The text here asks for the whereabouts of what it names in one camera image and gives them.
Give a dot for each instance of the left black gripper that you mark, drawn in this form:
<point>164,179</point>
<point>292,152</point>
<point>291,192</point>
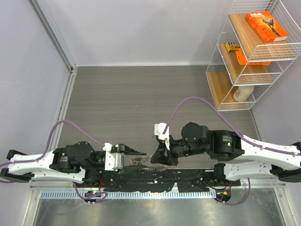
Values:
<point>122,149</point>

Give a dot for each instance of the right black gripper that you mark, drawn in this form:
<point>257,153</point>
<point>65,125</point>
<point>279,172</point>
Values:
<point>160,155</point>

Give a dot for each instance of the metal disc with keyrings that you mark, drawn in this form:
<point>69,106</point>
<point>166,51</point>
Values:
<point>147,165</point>

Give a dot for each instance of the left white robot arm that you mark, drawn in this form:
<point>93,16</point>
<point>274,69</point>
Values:
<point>78,163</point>

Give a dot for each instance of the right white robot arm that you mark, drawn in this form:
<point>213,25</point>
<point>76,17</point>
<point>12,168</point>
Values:
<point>238,156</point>

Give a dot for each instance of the cream bottle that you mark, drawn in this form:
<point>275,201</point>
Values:
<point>242,93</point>

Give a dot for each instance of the orange snack pack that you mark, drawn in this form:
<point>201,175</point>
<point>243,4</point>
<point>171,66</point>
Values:
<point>242,60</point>

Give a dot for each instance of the orange razor box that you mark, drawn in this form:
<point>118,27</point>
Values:
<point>266,27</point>

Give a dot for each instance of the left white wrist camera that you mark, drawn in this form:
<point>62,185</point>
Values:
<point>113,161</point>

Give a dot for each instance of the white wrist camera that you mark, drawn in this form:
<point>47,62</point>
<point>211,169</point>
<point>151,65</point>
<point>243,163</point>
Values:
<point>162,132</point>
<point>113,161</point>

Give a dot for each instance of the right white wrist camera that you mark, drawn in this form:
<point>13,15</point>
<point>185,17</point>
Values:
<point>162,132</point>

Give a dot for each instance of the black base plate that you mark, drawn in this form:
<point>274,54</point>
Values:
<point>187,180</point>

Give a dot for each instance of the white slotted cable duct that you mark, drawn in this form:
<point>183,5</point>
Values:
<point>173,194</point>

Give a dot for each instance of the white wire shelf rack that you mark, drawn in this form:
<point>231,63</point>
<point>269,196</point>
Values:
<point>242,68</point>

